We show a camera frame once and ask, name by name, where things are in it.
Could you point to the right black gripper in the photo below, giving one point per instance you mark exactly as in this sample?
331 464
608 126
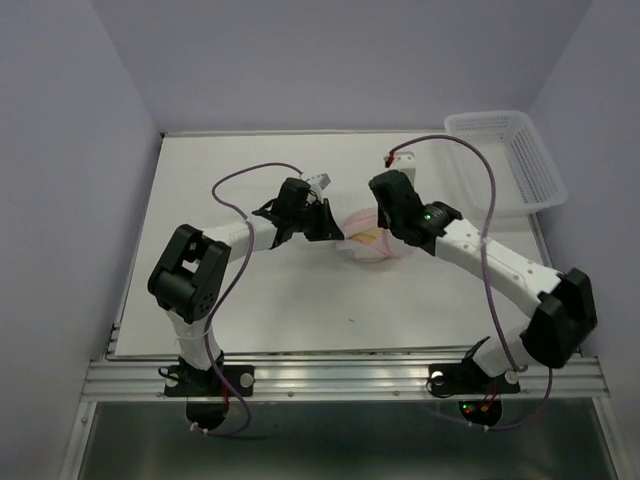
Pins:
382 218

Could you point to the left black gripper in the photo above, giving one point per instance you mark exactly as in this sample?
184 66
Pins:
327 229

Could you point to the beige bra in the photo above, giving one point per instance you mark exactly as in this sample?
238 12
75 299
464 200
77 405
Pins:
375 238

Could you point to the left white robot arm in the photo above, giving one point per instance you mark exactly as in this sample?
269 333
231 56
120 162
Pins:
187 279

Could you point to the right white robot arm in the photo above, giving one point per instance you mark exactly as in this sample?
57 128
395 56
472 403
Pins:
560 307

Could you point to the white plastic basket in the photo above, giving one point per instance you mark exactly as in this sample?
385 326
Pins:
526 177

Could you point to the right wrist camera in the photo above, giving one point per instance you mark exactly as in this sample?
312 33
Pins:
403 161

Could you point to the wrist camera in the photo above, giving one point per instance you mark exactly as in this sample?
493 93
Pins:
403 161
318 181

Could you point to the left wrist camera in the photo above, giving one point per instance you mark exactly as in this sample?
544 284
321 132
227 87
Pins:
318 181

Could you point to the aluminium frame rail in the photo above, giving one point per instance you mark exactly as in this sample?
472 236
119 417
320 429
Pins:
336 397

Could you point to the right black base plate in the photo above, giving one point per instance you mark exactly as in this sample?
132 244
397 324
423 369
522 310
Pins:
452 379

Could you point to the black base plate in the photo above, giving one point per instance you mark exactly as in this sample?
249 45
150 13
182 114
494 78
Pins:
452 379
184 381

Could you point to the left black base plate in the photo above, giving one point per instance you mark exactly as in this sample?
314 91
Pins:
184 381

